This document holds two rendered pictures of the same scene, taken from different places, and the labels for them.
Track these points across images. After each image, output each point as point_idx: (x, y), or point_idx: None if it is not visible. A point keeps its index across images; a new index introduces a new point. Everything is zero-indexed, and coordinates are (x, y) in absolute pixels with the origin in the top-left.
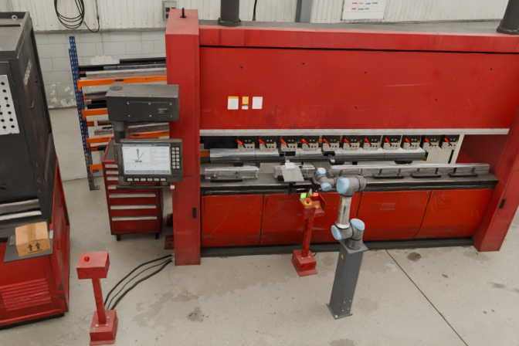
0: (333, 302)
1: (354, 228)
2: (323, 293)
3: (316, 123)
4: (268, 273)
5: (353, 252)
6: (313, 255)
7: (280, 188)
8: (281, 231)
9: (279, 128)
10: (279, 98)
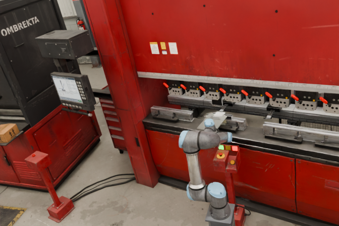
0: None
1: (209, 192)
2: None
3: (232, 71)
4: (196, 215)
5: (210, 221)
6: (252, 214)
7: None
8: (217, 179)
9: (198, 74)
10: (190, 44)
